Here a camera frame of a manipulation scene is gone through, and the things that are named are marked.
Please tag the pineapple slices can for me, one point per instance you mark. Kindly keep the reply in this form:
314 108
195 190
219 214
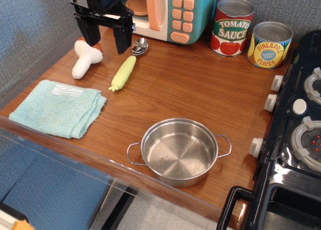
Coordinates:
269 44

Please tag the stainless steel pot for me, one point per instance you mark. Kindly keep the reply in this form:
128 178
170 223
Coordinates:
180 152

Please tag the spoon with green handle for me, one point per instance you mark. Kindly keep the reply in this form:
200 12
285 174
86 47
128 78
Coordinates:
119 80

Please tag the tomato sauce can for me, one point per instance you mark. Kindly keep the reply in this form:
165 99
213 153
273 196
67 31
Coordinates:
232 22

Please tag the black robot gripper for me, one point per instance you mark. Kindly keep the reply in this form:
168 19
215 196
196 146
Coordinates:
90 14

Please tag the white stove knob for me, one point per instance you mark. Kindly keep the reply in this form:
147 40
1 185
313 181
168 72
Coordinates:
270 102
277 82
255 147

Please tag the white stove knob middle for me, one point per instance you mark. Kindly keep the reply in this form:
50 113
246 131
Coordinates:
270 102

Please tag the plush white brown mushroom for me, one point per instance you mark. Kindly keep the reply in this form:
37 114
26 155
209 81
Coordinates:
87 55

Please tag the teal toy microwave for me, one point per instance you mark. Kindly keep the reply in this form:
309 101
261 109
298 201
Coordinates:
176 21

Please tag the white stove knob lower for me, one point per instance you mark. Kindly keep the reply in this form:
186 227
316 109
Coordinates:
255 147

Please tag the black toy stove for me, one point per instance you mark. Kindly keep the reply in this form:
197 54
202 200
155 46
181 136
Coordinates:
286 193

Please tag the white stove knob upper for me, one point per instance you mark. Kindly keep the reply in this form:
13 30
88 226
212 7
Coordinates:
277 82

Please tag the orange fuzzy object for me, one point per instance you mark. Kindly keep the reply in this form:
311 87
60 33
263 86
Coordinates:
22 225

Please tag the light blue folded cloth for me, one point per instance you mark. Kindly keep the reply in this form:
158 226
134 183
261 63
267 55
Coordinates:
59 109

